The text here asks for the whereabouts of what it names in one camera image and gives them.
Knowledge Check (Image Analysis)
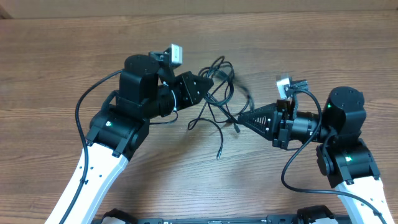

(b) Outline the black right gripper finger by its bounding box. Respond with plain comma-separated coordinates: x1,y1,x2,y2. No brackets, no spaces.
238,110,276,141
250,103,277,114

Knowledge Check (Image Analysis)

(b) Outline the thick black USB cable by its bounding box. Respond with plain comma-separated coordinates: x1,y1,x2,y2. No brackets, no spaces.
197,55,254,125

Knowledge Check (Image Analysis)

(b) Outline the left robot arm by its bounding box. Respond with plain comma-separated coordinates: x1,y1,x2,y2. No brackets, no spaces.
46,52,213,223

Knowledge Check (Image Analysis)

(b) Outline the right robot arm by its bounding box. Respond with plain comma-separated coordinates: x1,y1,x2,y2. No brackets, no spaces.
238,86,394,223

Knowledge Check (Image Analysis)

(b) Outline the left camera cable black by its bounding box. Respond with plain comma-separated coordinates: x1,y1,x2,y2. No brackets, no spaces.
58,68,125,224

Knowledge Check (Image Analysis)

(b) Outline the camera cable black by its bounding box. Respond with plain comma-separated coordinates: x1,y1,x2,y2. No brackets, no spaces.
58,68,125,224
280,80,388,224

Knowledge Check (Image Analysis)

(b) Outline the right camera cable black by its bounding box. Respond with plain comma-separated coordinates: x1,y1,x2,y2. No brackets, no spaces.
280,80,388,224

